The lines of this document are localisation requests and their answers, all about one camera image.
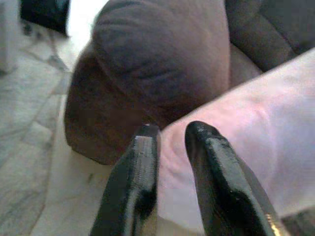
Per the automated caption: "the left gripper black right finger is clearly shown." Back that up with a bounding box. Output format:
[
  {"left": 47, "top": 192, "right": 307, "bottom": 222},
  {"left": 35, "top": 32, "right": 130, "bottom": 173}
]
[{"left": 184, "top": 121, "right": 290, "bottom": 236}]

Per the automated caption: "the pink pillow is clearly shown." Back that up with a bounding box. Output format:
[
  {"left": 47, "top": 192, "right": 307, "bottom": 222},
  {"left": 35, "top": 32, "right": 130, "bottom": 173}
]
[{"left": 156, "top": 48, "right": 315, "bottom": 233}]

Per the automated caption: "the grey-brown fabric sofa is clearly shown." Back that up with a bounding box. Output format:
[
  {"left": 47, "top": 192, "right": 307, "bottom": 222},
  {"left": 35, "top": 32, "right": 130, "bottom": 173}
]
[{"left": 63, "top": 0, "right": 315, "bottom": 166}]

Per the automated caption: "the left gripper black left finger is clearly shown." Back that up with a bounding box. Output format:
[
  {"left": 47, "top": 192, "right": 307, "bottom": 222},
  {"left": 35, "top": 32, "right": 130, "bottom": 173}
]
[{"left": 90, "top": 124, "right": 161, "bottom": 236}]

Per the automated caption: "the black box-shaped object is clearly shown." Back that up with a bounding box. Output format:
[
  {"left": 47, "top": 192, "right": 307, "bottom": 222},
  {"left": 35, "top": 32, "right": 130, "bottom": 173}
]
[{"left": 20, "top": 0, "right": 71, "bottom": 37}]

